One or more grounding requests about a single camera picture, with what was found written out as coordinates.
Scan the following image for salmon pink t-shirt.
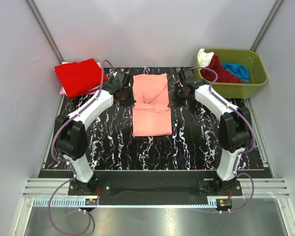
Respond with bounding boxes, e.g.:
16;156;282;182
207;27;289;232
132;73;172;137

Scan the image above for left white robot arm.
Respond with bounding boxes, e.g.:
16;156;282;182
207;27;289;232
51;82;135;195

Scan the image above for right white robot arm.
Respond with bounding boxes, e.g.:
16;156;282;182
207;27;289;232
169;82;253;195

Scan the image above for white t-shirt in bin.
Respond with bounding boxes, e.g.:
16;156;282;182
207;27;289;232
197;48;214;67

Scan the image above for dark red t-shirt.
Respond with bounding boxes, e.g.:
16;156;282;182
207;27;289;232
200;55;243;84

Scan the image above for folded red t-shirt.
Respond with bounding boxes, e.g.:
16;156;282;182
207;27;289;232
55;59;108;99

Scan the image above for blue t-shirt in bin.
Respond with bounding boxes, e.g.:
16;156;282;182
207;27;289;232
221;62;250;84

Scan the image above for olive green plastic bin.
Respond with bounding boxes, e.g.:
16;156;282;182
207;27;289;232
205;49;268;99

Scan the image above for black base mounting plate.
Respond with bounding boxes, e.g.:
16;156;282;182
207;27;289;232
68;170;242;207

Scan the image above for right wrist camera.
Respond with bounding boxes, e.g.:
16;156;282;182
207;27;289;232
178;68;200;86

